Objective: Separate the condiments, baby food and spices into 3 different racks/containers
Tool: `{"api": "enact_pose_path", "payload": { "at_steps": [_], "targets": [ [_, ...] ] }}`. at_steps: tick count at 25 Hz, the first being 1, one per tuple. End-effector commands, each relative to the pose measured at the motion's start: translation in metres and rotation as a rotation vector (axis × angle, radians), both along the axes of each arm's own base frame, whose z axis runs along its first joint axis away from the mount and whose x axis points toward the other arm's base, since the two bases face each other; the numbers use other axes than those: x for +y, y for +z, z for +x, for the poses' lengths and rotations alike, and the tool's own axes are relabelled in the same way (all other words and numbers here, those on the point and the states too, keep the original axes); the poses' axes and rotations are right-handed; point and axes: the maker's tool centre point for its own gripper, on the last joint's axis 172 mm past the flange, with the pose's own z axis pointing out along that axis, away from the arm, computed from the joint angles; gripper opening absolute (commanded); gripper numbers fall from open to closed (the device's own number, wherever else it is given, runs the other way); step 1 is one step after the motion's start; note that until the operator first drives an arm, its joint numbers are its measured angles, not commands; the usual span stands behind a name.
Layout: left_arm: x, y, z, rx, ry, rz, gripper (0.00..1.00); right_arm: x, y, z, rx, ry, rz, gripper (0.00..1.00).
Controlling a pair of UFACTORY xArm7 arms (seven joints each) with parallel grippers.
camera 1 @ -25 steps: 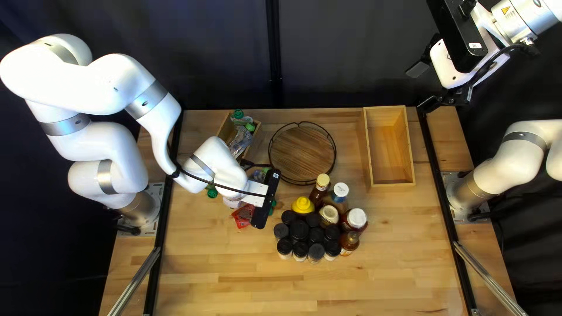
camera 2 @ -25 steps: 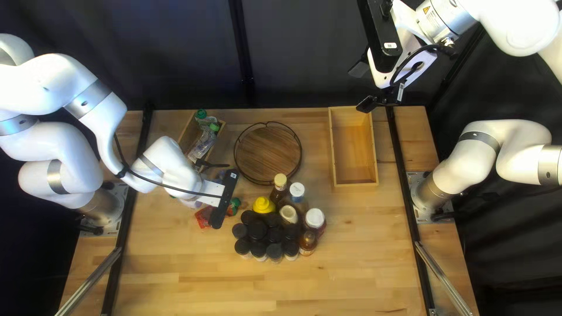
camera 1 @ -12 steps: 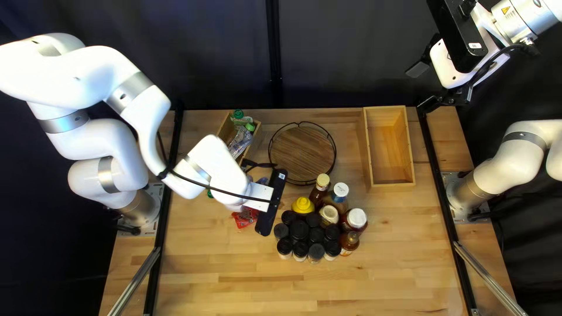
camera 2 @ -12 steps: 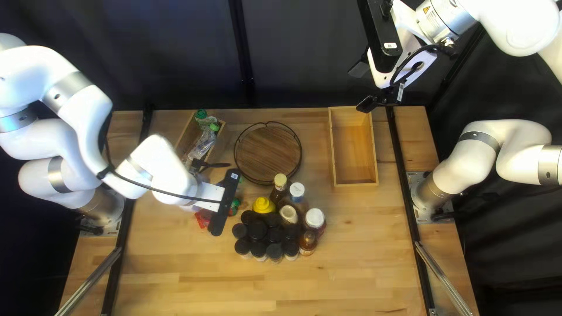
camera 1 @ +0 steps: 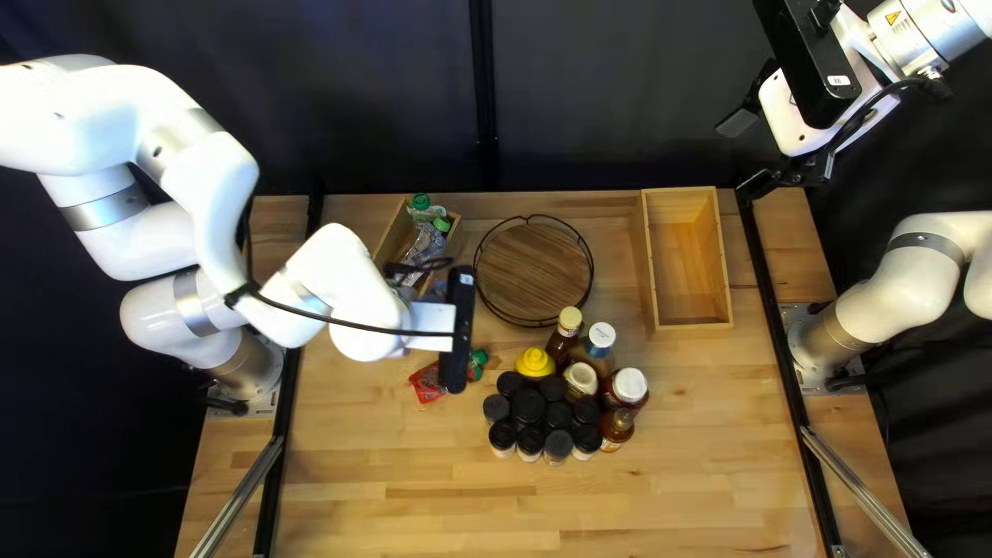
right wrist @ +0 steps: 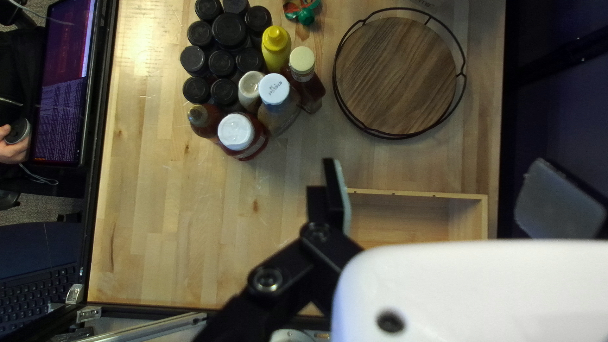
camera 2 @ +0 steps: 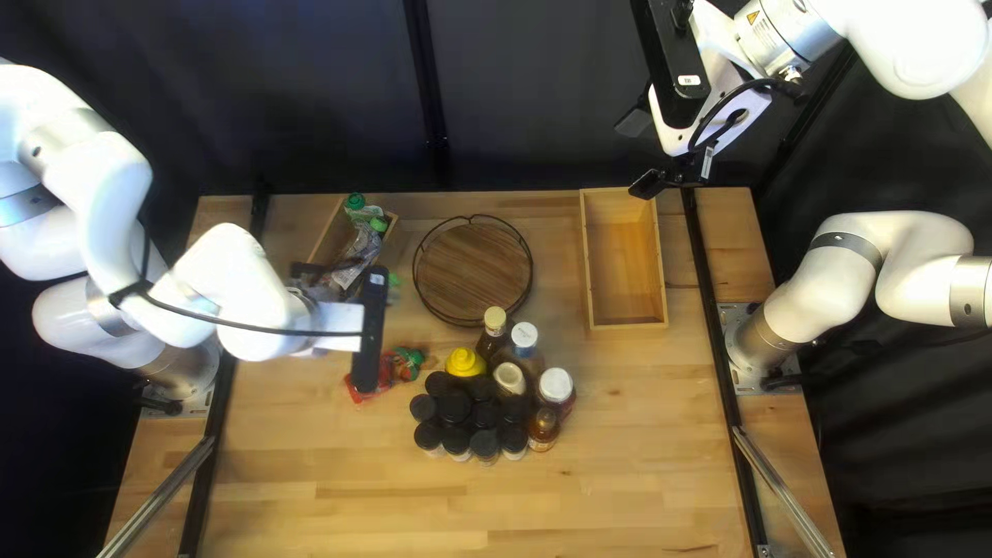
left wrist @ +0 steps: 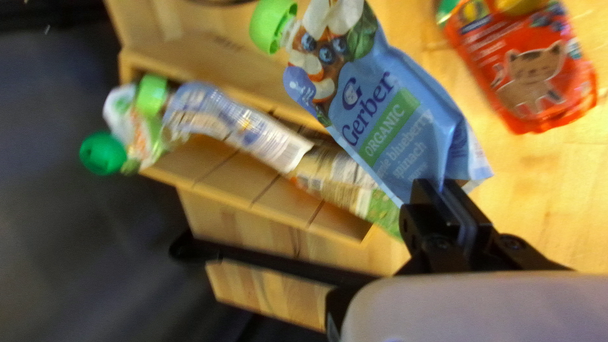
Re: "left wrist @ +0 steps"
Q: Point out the red pouch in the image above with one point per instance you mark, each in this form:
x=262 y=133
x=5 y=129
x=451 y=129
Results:
x=522 y=80

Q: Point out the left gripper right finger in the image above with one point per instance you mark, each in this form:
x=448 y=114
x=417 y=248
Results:
x=503 y=254

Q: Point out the blue pouch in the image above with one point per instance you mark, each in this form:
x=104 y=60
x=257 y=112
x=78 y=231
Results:
x=380 y=118

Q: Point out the green-white pouch, dark green cap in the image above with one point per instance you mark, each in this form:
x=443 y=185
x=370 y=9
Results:
x=342 y=185

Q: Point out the wooden box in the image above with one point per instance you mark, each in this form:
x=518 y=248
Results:
x=237 y=213

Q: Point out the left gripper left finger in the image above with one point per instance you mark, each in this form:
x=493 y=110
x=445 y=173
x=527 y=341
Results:
x=427 y=237

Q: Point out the pale pouch, light green cap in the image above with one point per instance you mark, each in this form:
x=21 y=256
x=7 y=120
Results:
x=247 y=128

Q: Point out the black frame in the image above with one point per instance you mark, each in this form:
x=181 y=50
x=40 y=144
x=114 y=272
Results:
x=266 y=261

